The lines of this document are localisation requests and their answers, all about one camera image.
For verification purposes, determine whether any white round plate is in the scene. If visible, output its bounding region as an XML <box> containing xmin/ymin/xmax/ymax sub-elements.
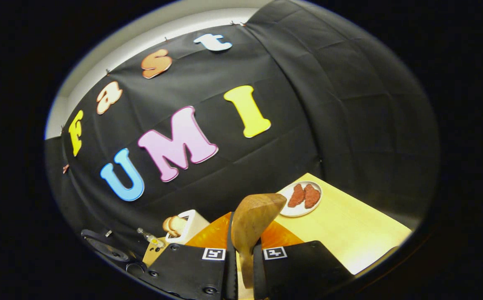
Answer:
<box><xmin>278</xmin><ymin>180</ymin><xmax>323</xmax><ymax>218</ymax></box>

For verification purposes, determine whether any red meat piece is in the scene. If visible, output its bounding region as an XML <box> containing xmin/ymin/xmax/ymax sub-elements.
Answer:
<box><xmin>304</xmin><ymin>184</ymin><xmax>321</xmax><ymax>209</ymax></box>
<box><xmin>287</xmin><ymin>183</ymin><xmax>306</xmax><ymax>208</ymax></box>

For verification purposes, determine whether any white toaster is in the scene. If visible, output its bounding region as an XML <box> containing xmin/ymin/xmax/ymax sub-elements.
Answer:
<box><xmin>165</xmin><ymin>210</ymin><xmax>209</xmax><ymax>244</ymax></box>

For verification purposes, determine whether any dark grey rice cooker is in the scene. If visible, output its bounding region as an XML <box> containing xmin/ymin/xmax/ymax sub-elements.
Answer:
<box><xmin>80</xmin><ymin>228</ymin><xmax>148</xmax><ymax>278</ymax></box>

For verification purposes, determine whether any wooden spoon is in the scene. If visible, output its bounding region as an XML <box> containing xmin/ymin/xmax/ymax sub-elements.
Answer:
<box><xmin>231</xmin><ymin>193</ymin><xmax>287</xmax><ymax>289</ymax></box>

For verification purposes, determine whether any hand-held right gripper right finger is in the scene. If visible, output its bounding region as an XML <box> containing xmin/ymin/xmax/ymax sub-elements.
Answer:
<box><xmin>252</xmin><ymin>221</ymin><xmax>355</xmax><ymax>300</ymax></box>

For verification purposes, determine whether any small clear glass bottle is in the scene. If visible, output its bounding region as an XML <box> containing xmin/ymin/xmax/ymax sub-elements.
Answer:
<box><xmin>137</xmin><ymin>227</ymin><xmax>165</xmax><ymax>248</ymax></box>

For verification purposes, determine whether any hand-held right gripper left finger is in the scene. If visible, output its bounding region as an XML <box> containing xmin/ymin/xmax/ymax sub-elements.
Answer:
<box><xmin>142</xmin><ymin>212</ymin><xmax>239</xmax><ymax>300</ymax></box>

